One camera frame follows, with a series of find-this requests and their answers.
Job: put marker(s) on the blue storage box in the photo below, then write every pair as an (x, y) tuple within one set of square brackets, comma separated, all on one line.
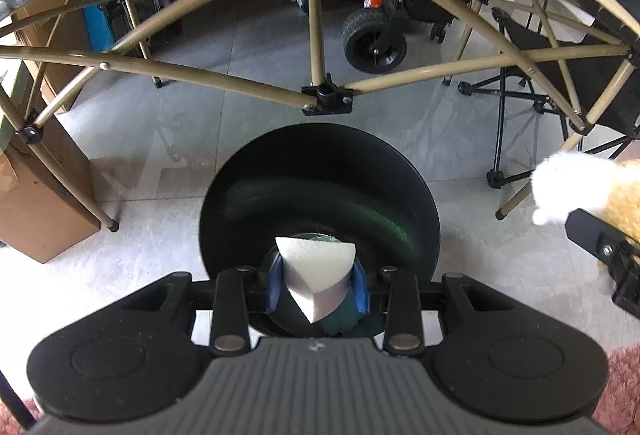
[(97, 15)]

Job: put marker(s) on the person's right forearm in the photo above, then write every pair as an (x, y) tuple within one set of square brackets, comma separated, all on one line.
[(622, 390)]

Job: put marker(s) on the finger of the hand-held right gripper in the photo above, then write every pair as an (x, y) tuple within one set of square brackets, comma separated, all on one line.
[(595, 235)]

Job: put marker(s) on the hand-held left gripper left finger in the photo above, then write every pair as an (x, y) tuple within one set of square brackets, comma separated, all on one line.
[(273, 290)]

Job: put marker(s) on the white foam wedge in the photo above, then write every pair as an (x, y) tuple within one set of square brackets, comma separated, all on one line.
[(315, 275)]

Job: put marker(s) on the tan folding table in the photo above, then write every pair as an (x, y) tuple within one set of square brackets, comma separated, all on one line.
[(314, 15)]

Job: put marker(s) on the black waste bin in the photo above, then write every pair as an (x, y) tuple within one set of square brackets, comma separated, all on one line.
[(320, 175)]

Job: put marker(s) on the cardboard box with green liner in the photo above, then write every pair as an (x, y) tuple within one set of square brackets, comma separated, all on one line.
[(40, 205)]

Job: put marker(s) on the open cardboard box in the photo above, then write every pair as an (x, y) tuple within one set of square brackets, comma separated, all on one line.
[(55, 45)]

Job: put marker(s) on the yellow plush toy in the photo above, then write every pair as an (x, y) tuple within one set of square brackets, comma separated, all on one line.
[(565, 185)]

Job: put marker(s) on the black folding chair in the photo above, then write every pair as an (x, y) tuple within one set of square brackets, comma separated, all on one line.
[(617, 100)]

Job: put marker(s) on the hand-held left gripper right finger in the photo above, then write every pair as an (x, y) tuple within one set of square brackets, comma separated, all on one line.
[(361, 287)]

